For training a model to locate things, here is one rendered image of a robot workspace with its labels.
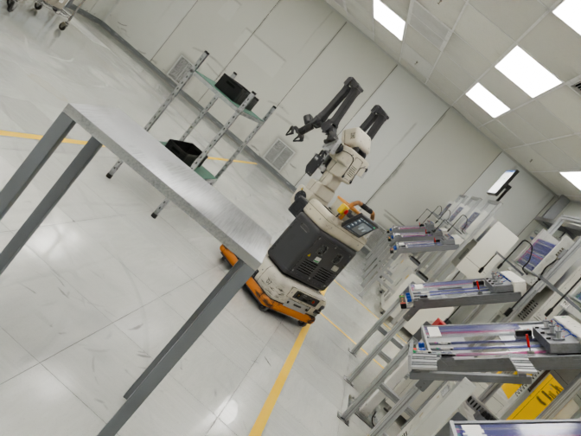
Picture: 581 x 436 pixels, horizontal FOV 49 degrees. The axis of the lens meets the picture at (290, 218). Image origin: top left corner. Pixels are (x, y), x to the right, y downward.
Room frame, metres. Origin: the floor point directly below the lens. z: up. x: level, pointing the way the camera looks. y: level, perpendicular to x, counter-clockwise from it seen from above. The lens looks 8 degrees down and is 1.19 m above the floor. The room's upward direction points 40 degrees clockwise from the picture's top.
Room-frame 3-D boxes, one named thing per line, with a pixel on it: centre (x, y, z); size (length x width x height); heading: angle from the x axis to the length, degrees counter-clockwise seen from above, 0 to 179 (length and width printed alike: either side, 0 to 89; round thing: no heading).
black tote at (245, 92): (4.74, 0.89, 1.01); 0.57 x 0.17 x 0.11; 175
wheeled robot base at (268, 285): (4.66, -0.19, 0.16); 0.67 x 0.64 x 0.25; 50
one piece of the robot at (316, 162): (4.84, 0.04, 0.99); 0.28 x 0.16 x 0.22; 140
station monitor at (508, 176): (7.94, -1.71, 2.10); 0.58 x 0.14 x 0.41; 176
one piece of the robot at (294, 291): (4.46, -0.45, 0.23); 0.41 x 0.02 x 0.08; 140
